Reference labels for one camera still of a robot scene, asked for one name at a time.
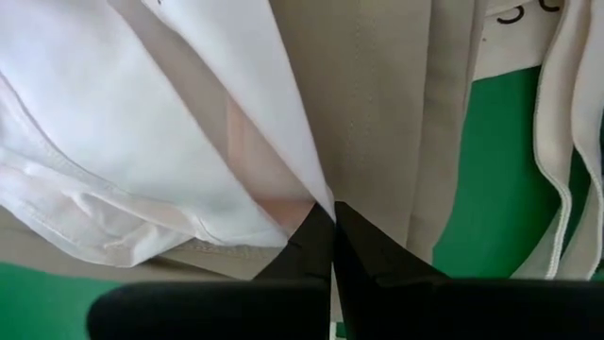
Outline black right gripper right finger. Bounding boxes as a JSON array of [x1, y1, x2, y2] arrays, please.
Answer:
[[333, 201, 604, 340]]

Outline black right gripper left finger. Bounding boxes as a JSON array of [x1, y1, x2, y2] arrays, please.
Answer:
[[87, 203, 336, 340]]

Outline beige shorts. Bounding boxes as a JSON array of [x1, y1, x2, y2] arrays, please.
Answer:
[[0, 0, 490, 284]]

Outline white garment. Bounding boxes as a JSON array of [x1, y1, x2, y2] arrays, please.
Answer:
[[0, 0, 337, 269]]

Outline green table mat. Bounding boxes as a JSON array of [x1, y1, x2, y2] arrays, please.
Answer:
[[0, 65, 604, 340]]

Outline cream tote bag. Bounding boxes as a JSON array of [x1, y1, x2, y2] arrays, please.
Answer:
[[474, 0, 604, 281]]

